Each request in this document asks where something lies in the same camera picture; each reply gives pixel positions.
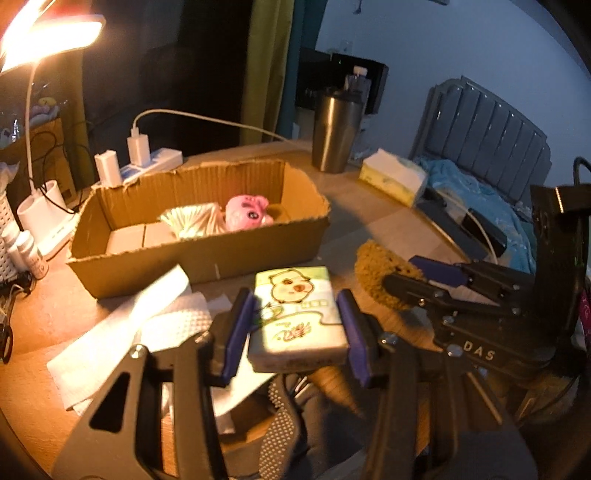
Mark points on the grey dotted gloves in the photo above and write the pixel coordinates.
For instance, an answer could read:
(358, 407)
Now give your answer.
(281, 415)

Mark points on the black monitor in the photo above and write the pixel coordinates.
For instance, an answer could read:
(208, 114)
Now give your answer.
(374, 78)

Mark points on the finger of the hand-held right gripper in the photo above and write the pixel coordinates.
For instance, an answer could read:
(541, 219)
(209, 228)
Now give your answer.
(438, 271)
(406, 288)

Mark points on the yellow tissue box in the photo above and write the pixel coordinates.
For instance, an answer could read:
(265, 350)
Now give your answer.
(392, 175)

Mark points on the white plastic basket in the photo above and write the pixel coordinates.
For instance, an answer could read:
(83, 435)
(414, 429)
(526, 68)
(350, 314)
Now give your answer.
(7, 207)

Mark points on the green cartoon tissue pack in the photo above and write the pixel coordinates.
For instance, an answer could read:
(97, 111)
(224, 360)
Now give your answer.
(295, 295)

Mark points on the white desk lamp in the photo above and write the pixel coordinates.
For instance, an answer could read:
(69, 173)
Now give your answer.
(41, 207)

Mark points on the white power strip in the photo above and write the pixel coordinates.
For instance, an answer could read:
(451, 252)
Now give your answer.
(161, 159)

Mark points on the small white spray bottles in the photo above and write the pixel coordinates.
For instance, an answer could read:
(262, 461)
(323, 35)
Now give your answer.
(27, 254)

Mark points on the teal curtain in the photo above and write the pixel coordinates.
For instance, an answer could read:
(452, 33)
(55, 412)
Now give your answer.
(302, 46)

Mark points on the grey padded headboard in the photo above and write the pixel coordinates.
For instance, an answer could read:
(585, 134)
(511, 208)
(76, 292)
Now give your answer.
(485, 124)

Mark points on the black flat device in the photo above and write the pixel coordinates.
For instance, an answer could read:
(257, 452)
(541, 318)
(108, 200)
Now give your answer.
(448, 230)

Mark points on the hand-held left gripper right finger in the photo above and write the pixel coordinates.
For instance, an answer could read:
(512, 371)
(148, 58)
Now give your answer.
(353, 337)

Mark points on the pink plush toy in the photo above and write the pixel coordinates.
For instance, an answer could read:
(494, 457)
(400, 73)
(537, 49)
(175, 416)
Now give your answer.
(247, 212)

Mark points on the brown fuzzy cloth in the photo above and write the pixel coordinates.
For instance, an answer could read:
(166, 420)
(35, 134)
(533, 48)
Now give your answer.
(369, 267)

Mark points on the clear crinkled plastic bag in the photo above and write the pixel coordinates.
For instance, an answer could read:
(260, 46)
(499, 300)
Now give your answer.
(194, 221)

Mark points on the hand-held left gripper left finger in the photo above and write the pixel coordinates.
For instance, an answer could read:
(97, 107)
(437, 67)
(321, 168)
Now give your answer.
(240, 332)

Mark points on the white plug adapter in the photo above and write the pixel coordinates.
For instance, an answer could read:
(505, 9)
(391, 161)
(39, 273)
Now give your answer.
(108, 168)

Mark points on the steel tumbler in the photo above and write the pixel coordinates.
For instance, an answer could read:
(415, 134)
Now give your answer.
(334, 134)

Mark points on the yellow-green curtain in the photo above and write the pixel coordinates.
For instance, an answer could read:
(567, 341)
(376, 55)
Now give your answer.
(268, 69)

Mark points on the black scissors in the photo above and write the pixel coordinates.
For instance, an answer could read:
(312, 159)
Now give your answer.
(5, 341)

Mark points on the blue blanket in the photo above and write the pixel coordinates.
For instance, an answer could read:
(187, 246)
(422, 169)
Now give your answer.
(512, 226)

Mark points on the clear water bottle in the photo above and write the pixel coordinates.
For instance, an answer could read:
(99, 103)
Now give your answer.
(360, 83)

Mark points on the white paper towel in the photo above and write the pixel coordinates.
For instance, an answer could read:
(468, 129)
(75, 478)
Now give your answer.
(138, 318)

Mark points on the cardboard box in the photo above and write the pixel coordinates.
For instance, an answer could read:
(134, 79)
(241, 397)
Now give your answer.
(198, 258)

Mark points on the brown paper bag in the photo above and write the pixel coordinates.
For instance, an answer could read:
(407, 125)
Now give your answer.
(51, 152)

